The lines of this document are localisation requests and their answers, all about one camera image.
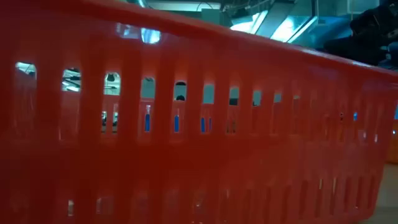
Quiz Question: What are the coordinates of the red plastic slotted basket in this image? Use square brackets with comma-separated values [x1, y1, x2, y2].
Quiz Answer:
[0, 0, 398, 224]

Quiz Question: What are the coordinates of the grey ceiling junction box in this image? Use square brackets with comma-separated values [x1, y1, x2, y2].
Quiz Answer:
[201, 8, 223, 26]

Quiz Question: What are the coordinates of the silver rectangular ceiling duct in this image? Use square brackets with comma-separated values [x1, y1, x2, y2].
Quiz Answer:
[231, 9, 352, 47]

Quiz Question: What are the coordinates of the short ribbed round duct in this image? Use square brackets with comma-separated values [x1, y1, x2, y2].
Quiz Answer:
[126, 0, 149, 9]

